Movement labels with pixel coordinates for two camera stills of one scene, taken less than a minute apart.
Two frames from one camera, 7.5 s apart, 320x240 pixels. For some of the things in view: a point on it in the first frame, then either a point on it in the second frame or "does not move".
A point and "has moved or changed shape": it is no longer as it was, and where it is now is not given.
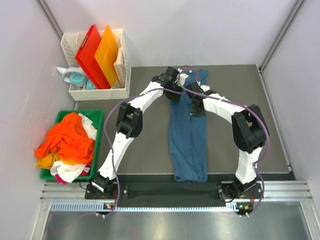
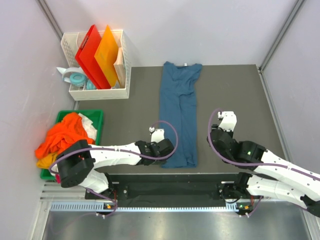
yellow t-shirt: [47, 162] does not move
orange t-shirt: [68, 139] does not move
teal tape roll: [77, 79] does not move
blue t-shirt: [189, 134] has moved or changed shape
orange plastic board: [106, 56] does not move
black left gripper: [174, 98] to [161, 161]
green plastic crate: [96, 117] does not move
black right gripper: [195, 113] to [214, 126]
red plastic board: [85, 58] does not move
